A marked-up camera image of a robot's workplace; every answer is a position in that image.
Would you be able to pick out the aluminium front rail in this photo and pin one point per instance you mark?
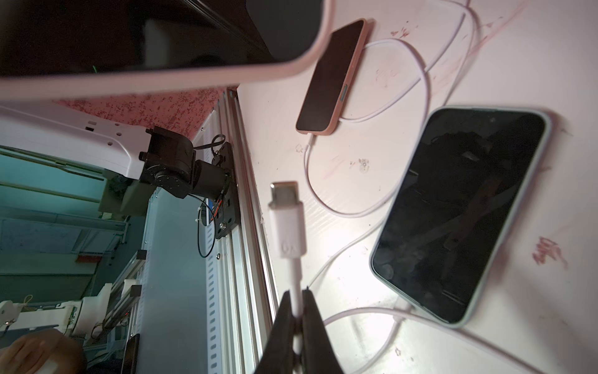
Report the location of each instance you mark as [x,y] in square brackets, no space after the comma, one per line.
[248,290]

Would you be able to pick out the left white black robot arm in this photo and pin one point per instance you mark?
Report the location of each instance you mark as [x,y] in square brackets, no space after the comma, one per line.
[154,156]

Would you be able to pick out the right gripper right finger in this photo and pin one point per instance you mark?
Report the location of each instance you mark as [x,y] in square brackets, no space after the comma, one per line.
[318,356]

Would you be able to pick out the person hand in background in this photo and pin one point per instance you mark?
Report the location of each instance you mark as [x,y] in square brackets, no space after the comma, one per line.
[32,351]

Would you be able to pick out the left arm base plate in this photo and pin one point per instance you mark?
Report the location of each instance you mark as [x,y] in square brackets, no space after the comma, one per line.
[227,212]

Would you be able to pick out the phone green case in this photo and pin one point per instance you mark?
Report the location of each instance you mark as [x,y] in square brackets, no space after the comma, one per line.
[456,204]

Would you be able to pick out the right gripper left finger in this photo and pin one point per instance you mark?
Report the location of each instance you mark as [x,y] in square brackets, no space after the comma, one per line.
[278,355]

